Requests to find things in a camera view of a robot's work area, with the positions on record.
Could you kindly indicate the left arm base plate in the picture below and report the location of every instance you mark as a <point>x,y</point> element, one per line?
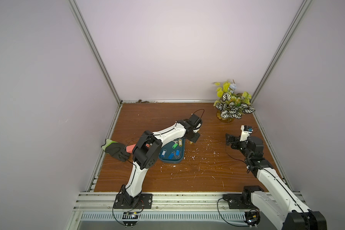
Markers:
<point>141,201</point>

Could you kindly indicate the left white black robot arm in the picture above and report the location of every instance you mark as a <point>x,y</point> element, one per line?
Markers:
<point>146,152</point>

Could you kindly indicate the right controller board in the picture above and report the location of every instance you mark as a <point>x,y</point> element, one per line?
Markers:
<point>252,218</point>

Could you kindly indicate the left controller board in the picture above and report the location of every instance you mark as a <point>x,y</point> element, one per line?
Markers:
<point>130,219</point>

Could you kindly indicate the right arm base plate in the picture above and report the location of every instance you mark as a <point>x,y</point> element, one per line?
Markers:
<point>238,201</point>

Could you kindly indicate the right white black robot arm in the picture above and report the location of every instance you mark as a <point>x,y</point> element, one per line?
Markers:
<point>284,209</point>

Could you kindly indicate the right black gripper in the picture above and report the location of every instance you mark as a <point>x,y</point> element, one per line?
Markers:
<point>231,140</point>

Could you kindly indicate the aluminium front rail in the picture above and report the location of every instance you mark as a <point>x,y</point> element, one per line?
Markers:
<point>160,201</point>

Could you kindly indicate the black green work glove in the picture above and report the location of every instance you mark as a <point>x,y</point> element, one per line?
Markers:
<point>116,150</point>

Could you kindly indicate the artificial potted plant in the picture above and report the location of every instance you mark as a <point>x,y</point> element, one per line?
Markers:
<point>231,105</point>

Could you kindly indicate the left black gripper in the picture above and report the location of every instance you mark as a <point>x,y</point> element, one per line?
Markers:
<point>197,135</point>

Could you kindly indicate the pink eraser block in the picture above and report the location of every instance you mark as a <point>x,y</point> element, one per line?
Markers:
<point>129,148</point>

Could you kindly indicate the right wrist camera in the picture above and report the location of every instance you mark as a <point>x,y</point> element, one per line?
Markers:
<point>246,132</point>

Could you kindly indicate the controller board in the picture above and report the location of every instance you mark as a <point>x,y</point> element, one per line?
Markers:
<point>130,219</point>
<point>252,218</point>

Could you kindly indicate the teal plastic storage box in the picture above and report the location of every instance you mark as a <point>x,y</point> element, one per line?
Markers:
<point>169,149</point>

